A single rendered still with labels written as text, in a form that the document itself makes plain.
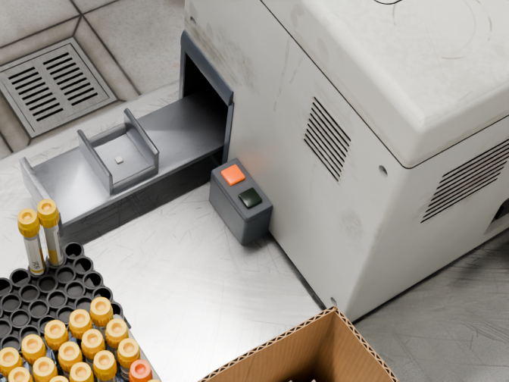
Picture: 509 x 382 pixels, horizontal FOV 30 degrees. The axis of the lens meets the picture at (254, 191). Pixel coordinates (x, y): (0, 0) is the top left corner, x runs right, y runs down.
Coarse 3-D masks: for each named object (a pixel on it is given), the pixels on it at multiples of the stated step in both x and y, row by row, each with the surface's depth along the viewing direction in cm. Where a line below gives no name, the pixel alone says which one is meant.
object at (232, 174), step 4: (228, 168) 85; (232, 168) 85; (236, 168) 85; (224, 172) 85; (228, 172) 85; (232, 172) 85; (236, 172) 85; (240, 172) 85; (224, 176) 84; (228, 176) 84; (232, 176) 84; (236, 176) 85; (240, 176) 85; (244, 176) 85; (228, 180) 84; (232, 180) 84; (236, 180) 84; (232, 184) 84
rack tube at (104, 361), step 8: (104, 352) 68; (96, 360) 68; (104, 360) 68; (112, 360) 68; (96, 368) 68; (104, 368) 67; (112, 368) 68; (96, 376) 69; (104, 376) 68; (112, 376) 69
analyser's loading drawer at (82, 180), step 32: (192, 96) 91; (128, 128) 86; (160, 128) 88; (192, 128) 89; (224, 128) 89; (64, 160) 85; (96, 160) 82; (128, 160) 86; (160, 160) 86; (192, 160) 87; (32, 192) 84; (64, 192) 84; (96, 192) 84; (128, 192) 84; (64, 224) 82
